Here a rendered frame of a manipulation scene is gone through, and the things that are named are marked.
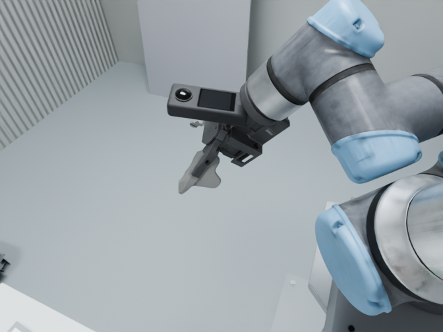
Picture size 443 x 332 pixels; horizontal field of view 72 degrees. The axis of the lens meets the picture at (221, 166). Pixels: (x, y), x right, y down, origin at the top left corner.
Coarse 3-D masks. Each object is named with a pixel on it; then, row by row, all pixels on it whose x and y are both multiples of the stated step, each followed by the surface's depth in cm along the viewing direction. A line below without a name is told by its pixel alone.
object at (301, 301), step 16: (320, 256) 61; (320, 272) 59; (288, 288) 137; (304, 288) 137; (320, 288) 56; (288, 304) 132; (304, 304) 132; (320, 304) 56; (288, 320) 128; (304, 320) 127; (320, 320) 127
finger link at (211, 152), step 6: (210, 144) 45; (216, 144) 45; (204, 150) 46; (210, 150) 45; (216, 150) 45; (204, 156) 46; (210, 156) 45; (216, 156) 46; (198, 162) 47; (204, 162) 46; (210, 162) 46; (198, 168) 46; (204, 168) 47; (192, 174) 47; (198, 174) 48
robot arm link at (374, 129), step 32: (320, 96) 32; (352, 96) 30; (384, 96) 30; (416, 96) 31; (352, 128) 30; (384, 128) 29; (416, 128) 31; (352, 160) 31; (384, 160) 29; (416, 160) 30
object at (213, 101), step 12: (180, 84) 44; (180, 96) 42; (192, 96) 43; (204, 96) 43; (216, 96) 44; (228, 96) 44; (168, 108) 43; (180, 108) 42; (192, 108) 42; (204, 108) 42; (216, 108) 42; (228, 108) 43; (240, 108) 43; (204, 120) 44; (216, 120) 44; (228, 120) 43; (240, 120) 43
